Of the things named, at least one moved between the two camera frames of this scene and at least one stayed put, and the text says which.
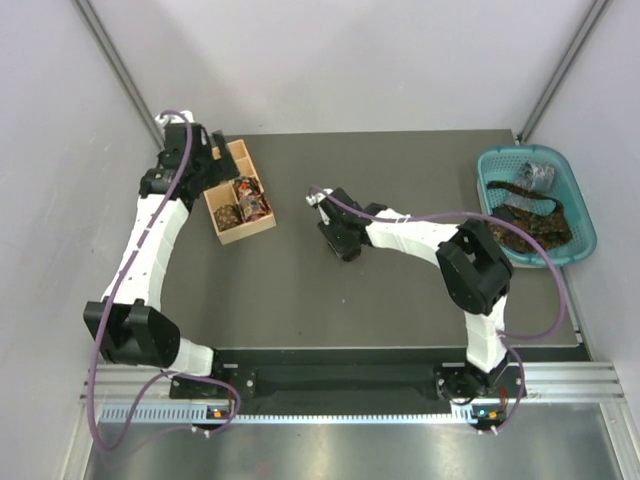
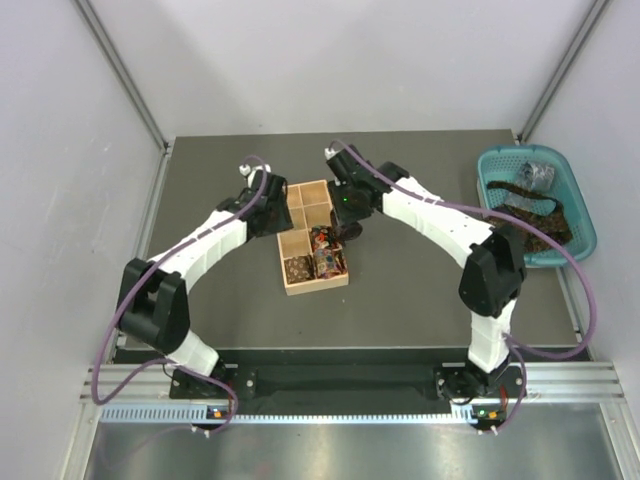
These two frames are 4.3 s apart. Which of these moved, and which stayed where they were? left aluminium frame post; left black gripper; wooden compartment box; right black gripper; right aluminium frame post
Moved: wooden compartment box; left black gripper; right black gripper
Stayed: right aluminium frame post; left aluminium frame post
